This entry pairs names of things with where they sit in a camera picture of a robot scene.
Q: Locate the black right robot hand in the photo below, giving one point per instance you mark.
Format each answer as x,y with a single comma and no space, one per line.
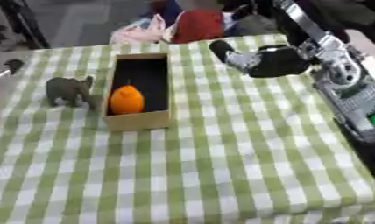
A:
280,61

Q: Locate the tan cardboard box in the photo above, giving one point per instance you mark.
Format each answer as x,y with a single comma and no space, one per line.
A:
139,116

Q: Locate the red bag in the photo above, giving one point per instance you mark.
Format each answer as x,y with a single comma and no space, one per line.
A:
199,25

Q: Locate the orange toy fruit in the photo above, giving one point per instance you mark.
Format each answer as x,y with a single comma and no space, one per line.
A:
126,100

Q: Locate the grey toy elephant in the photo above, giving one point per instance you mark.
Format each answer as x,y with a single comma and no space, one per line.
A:
69,89

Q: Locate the black tripod leg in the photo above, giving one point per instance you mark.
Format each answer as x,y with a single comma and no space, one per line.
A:
24,23

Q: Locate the black knob on silver rod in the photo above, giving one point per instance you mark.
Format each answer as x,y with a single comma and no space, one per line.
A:
11,65

